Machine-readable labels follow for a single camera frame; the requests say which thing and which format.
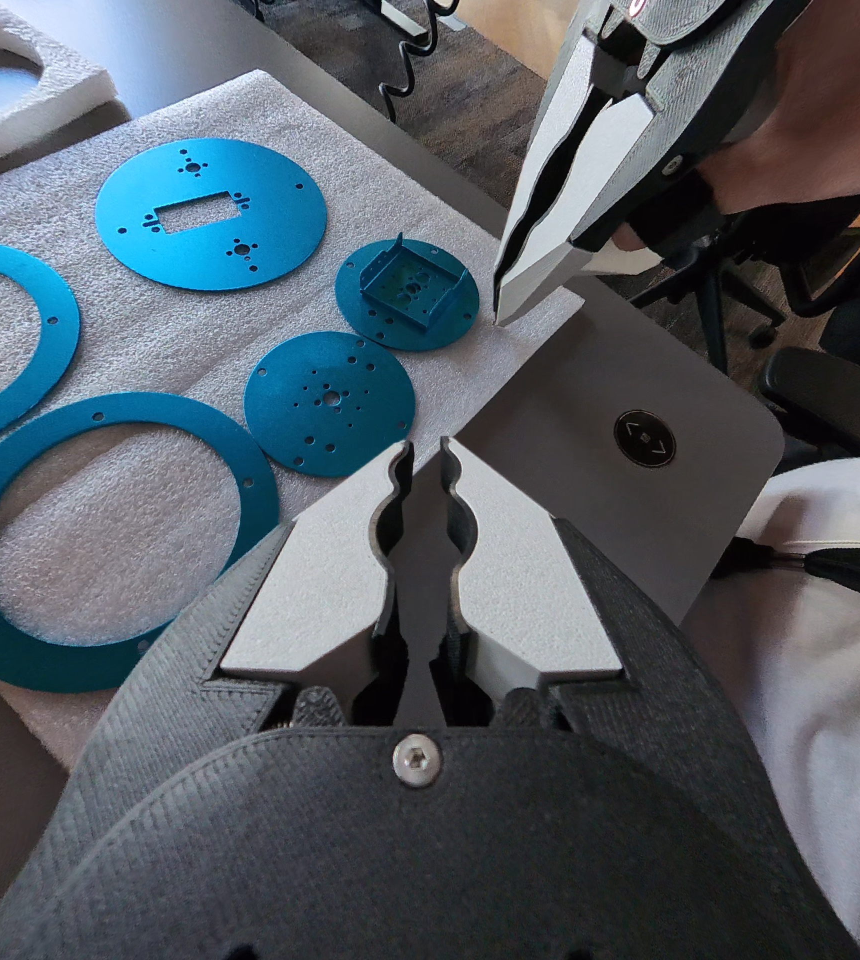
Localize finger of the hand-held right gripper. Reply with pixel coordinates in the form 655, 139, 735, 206
494, 97, 660, 329
490, 31, 613, 297

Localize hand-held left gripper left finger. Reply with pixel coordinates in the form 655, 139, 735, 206
218, 439, 416, 687

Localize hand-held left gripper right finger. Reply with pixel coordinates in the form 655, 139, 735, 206
439, 436, 624, 702

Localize blue disc with U bracket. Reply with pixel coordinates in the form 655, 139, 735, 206
334, 232, 481, 352

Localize round black desk button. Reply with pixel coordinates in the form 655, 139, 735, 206
613, 409, 677, 470

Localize grey desk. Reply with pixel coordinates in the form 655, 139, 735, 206
0, 0, 786, 924

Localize person's right hand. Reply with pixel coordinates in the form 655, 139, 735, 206
700, 0, 860, 213

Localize small blue disc many holes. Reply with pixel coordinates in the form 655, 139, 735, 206
243, 330, 416, 478

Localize white foam sheet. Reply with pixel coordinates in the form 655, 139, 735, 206
0, 69, 585, 770

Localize person's white shirt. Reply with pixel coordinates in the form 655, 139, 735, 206
681, 453, 860, 960

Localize large blue disc rectangular cutout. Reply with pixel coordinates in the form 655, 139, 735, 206
94, 137, 328, 292

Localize black office chair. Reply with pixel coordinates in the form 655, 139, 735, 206
625, 187, 860, 460

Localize white foam block round hole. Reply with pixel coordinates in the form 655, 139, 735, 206
0, 0, 118, 177

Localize black coiled cable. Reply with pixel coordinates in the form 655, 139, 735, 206
376, 0, 440, 129

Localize blue metal ring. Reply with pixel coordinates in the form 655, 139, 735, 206
0, 240, 82, 456
0, 392, 281, 693

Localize black lanyard strap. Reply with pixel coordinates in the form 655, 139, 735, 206
715, 536, 860, 607

